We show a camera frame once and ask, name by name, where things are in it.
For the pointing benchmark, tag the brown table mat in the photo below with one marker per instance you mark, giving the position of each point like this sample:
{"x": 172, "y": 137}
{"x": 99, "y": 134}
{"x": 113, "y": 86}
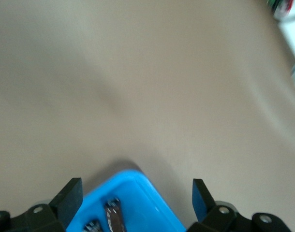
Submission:
{"x": 137, "y": 84}

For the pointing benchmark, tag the small black electrolytic capacitor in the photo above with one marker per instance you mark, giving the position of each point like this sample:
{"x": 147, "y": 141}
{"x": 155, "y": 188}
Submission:
{"x": 92, "y": 226}

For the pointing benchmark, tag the brown electrolytic capacitor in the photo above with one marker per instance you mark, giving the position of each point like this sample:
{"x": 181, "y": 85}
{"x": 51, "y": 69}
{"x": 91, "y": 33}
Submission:
{"x": 114, "y": 215}

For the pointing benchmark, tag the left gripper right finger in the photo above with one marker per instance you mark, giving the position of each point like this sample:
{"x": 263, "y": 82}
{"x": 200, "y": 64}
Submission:
{"x": 217, "y": 218}

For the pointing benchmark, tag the blue plastic tray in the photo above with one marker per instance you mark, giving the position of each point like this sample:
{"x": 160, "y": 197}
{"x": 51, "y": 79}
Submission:
{"x": 137, "y": 193}

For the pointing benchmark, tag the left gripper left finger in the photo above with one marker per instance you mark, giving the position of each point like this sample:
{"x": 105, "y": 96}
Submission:
{"x": 53, "y": 217}

